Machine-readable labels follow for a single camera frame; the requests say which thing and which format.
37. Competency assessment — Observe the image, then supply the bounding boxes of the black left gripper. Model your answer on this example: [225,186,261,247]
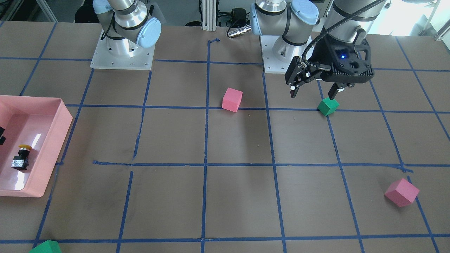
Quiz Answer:
[285,35,374,100]

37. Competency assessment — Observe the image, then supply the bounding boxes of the yellow push button switch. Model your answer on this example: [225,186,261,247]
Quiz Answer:
[11,144,32,170]

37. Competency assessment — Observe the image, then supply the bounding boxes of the green cube near left arm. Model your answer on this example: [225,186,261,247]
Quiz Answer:
[317,97,340,116]

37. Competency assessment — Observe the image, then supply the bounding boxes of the pink cube near left arm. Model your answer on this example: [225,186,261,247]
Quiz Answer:
[384,179,420,208]

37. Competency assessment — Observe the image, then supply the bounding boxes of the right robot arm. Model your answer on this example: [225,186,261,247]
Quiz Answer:
[1,0,162,113]

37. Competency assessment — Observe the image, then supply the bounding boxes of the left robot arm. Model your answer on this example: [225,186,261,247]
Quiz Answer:
[250,0,385,99]

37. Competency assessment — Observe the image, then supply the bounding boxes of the pink plastic bin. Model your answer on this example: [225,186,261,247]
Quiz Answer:
[0,95,72,197]

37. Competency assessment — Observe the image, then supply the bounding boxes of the pink cube centre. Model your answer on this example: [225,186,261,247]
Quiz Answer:
[221,87,243,113]

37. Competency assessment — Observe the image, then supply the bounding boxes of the green cube near bin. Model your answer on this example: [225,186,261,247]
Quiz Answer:
[29,240,62,253]

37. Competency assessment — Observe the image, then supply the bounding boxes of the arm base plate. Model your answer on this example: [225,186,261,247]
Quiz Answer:
[90,30,156,70]
[260,35,312,74]

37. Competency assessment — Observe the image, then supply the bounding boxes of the aluminium frame post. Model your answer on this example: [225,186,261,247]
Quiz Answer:
[199,0,218,32]

